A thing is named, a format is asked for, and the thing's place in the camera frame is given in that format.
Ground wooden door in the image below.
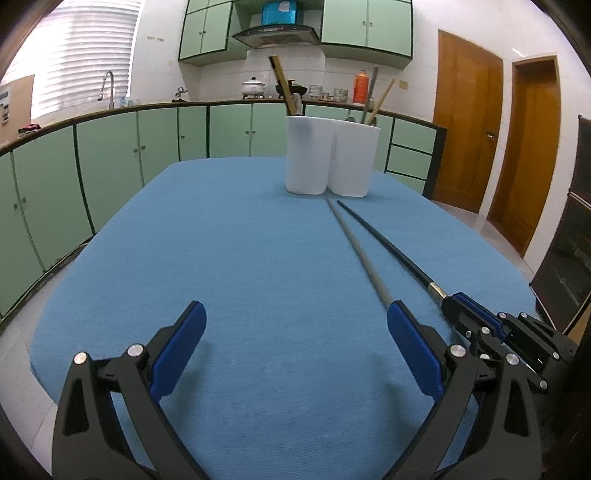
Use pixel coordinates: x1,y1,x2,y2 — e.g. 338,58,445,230
486,55,562,258
431,29,504,214

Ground window blinds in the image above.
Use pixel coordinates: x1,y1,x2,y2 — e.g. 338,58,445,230
31,0,142,121

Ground range hood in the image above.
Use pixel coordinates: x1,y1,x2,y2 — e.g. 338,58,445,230
230,25,320,49

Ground green base cabinets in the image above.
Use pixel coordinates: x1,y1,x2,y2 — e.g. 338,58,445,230
0,100,448,321

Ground grey chopstick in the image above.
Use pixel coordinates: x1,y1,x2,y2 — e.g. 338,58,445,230
361,67,379,124
326,198,399,306

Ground green wall cabinet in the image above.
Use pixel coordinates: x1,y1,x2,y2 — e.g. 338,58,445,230
320,0,413,71
178,0,248,66

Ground brown board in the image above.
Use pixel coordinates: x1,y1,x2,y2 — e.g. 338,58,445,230
0,74,36,149

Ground white plastic utensil holder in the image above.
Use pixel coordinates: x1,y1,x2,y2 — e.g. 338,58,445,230
285,115,382,198

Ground blue box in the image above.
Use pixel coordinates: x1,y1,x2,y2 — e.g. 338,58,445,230
261,1,297,27

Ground chrome faucet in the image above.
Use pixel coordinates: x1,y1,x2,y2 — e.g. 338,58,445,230
97,70,115,110

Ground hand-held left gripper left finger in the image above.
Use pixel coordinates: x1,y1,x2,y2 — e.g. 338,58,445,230
52,301,206,480

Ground orange thermos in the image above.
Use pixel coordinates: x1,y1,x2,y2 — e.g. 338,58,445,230
353,69,369,105

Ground dark glass cabinet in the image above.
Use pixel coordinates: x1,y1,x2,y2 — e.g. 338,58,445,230
530,115,591,334

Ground light wooden chopstick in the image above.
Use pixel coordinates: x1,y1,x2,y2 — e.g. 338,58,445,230
367,79,396,126
269,55,291,116

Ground black wok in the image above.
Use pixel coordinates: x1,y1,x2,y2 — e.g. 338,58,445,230
275,80,308,99

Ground white lidded pot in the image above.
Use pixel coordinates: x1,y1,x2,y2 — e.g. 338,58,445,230
241,77,267,99

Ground blue tablecloth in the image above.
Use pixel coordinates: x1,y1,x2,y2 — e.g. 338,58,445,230
30,156,539,480

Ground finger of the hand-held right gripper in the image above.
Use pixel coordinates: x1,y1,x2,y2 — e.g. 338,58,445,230
466,330,504,360
443,292,509,340

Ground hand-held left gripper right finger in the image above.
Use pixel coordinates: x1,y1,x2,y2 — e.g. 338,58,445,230
383,301,542,480

